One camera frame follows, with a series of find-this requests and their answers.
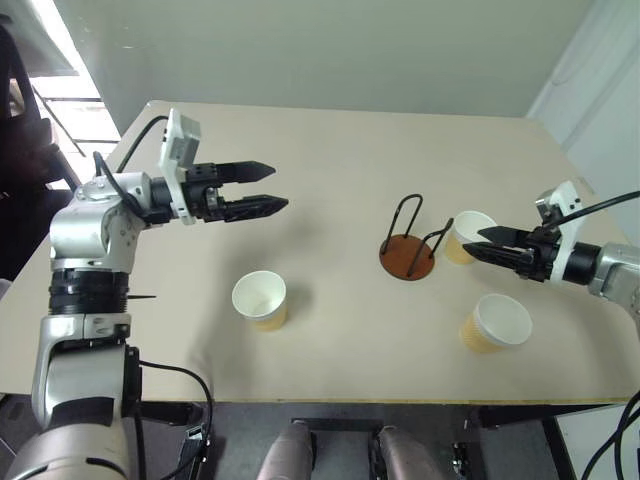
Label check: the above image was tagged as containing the brown wire cup holder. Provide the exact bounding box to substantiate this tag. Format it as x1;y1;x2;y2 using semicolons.
378;193;456;283

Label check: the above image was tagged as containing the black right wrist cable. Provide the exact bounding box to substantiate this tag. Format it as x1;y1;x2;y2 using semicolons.
549;190;640;227

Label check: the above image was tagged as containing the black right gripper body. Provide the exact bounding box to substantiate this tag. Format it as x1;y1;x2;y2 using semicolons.
518;225;561;286

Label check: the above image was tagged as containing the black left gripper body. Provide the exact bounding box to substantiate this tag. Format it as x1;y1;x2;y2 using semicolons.
179;162;228;224

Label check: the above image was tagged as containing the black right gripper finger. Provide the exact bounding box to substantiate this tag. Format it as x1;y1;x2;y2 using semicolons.
476;225;532;248
461;242;527;274

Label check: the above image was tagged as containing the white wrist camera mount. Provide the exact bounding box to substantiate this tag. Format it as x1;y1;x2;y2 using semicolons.
535;180;587;287
158;107;203;226

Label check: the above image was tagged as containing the dark office chair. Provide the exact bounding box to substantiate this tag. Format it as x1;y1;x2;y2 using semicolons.
0;13;81;284

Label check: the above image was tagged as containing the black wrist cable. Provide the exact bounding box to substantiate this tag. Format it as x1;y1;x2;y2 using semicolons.
549;190;640;227
92;115;169;224

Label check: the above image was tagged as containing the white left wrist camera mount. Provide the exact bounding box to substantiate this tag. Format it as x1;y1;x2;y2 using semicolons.
158;107;203;226

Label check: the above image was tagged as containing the black metal window railing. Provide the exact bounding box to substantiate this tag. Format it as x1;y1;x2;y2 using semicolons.
29;82;122;157

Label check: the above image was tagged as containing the tan paper cup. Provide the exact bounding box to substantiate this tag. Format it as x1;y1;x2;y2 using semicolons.
231;270;289;333
443;210;498;266
459;292;534;355

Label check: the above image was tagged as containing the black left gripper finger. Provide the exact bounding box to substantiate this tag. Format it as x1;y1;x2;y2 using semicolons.
215;160;277;184
222;194;291;223

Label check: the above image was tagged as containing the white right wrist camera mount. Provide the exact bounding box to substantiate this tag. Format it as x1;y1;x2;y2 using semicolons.
535;180;587;287

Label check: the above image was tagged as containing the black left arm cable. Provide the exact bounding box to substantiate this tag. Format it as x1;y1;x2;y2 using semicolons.
133;358;215;480

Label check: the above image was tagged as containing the thin black hanging cable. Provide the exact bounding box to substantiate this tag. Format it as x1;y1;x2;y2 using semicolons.
605;422;640;480
578;389;640;480

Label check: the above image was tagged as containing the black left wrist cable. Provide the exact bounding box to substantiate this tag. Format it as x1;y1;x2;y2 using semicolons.
92;115;169;224

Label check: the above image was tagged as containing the white cabinet panel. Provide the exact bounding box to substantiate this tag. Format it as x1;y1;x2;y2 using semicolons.
524;0;640;236

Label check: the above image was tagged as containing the dark rounded grey shape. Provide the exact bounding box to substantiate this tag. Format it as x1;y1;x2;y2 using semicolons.
261;421;317;480
375;424;447;480

